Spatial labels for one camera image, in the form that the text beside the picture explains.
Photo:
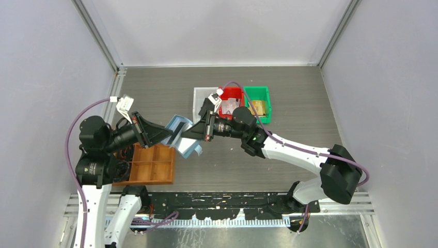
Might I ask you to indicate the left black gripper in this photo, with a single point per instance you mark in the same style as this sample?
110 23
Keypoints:
147 133

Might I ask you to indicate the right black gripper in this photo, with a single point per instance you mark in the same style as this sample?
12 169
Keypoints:
204 129

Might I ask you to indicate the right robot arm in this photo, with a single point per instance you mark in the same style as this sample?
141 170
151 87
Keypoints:
336 176

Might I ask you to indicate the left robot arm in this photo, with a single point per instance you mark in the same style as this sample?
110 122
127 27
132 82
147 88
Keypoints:
95 173

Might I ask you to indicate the black card stack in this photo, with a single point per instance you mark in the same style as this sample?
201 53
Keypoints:
206 107

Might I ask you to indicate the pink white cards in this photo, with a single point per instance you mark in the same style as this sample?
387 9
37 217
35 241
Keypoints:
229 105

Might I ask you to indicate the gold cards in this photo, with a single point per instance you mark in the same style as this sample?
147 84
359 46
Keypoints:
259 108

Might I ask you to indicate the small black coiled band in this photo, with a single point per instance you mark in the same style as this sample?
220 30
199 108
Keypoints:
126 154

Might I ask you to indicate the orange wooden divider tray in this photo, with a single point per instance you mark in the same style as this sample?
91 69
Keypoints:
151 166

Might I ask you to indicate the white plastic bin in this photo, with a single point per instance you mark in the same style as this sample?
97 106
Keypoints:
199 95

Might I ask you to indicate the black coiled bands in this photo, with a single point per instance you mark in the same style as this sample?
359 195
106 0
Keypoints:
122 172

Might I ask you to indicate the red plastic bin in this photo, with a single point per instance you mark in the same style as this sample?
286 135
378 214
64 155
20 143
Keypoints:
231 92

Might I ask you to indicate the green plastic bin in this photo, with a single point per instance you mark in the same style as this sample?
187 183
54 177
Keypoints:
260 99

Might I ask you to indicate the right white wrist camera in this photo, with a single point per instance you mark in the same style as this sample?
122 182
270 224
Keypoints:
215 99

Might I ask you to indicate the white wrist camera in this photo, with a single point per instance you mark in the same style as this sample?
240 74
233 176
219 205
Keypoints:
215 99
123 106

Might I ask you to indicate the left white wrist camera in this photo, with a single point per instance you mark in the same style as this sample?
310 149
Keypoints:
123 106

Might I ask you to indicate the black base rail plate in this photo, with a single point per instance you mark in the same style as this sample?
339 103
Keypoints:
217 205

